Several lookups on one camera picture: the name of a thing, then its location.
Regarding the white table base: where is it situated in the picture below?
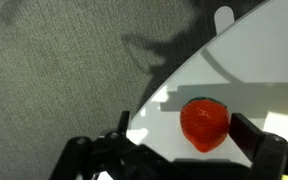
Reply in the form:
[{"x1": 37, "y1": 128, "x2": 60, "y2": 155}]
[{"x1": 213, "y1": 5, "x2": 235, "y2": 35}]

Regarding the red toy strawberry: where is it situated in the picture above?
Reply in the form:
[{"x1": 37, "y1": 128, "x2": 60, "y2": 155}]
[{"x1": 179, "y1": 96, "x2": 231, "y2": 154}]

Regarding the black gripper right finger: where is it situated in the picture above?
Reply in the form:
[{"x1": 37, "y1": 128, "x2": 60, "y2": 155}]
[{"x1": 228, "y1": 112, "x2": 267, "y2": 163}]

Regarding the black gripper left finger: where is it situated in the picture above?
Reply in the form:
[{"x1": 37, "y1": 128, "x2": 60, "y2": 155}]
[{"x1": 117, "y1": 110, "x2": 132, "y2": 133}]

